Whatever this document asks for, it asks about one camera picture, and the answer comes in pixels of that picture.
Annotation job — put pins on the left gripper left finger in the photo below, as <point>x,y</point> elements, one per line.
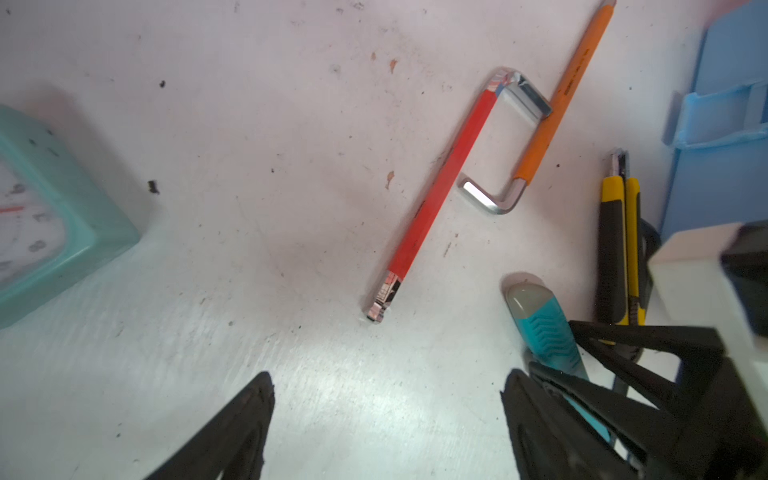
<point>231,445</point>

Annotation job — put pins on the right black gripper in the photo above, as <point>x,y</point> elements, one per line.
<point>712,285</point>

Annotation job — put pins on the red handled hex key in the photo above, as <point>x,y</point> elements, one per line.
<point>503,80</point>

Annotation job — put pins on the small clock card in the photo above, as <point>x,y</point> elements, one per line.
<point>57,225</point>

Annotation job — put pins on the yellow black utility knife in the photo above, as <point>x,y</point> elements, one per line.
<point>626,242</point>

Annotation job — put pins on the teal utility knife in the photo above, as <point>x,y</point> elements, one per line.
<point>544,328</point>

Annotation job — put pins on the blue plastic tool box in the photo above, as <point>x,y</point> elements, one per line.
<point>720,173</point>

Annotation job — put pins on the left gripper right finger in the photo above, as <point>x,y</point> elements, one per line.
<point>550,440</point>

